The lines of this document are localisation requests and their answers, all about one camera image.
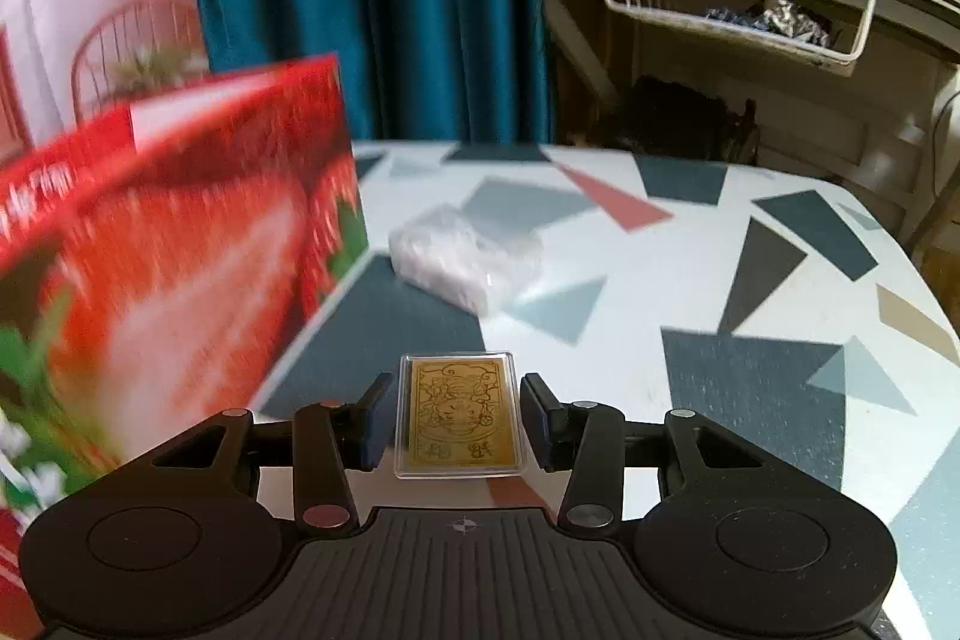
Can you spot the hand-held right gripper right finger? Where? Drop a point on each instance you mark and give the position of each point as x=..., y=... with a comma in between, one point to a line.
x=541, y=431

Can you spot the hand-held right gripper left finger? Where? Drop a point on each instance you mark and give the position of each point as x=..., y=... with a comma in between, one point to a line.
x=373, y=434

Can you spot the crumpled clear plastic wrapper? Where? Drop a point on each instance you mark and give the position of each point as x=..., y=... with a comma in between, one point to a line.
x=469, y=261

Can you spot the grey desk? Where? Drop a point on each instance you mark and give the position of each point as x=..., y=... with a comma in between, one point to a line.
x=825, y=108

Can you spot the red cardboard box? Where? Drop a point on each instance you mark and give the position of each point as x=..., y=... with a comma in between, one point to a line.
x=187, y=235

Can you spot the geometric patterned tablecloth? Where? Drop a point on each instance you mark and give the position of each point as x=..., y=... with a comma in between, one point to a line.
x=675, y=280

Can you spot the dark bag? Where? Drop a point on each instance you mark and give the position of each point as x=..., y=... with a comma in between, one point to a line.
x=682, y=119

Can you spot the gold card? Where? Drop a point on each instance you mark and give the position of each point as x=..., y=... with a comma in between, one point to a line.
x=457, y=419

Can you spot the patterned cloth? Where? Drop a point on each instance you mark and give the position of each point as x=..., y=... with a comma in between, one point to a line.
x=780, y=21

